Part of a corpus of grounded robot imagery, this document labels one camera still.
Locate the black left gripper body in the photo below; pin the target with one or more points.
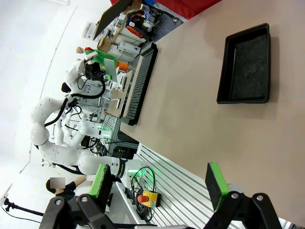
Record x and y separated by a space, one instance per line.
93 71

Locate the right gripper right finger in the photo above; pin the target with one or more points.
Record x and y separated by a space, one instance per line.
215 183

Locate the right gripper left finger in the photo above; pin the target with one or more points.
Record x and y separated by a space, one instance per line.
98 183

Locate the green PCB board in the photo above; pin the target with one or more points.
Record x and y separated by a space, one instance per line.
110 70

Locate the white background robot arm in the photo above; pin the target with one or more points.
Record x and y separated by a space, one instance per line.
76 139

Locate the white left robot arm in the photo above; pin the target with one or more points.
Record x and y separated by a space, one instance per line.
62 155

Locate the black slotted PCB rack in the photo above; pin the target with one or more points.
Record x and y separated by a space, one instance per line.
140 83

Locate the figure with green top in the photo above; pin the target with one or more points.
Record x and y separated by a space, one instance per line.
102 55

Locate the person in black shirt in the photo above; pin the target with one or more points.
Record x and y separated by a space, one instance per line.
68 190

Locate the wooden workbench board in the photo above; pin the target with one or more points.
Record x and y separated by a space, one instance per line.
119 100

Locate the yellow emergency stop box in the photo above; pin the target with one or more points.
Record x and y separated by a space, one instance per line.
151 199

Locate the cluttered storage shelf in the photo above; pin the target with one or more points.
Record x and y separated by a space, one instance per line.
138 28

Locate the black tripod stand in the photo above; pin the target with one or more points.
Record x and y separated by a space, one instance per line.
16 207

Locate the person in red jacket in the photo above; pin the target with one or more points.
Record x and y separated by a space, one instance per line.
190 7

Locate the black plastic tray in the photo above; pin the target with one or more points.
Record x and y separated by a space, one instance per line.
247 69

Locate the aluminium profile table frame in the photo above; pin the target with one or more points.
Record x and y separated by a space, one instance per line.
181 190

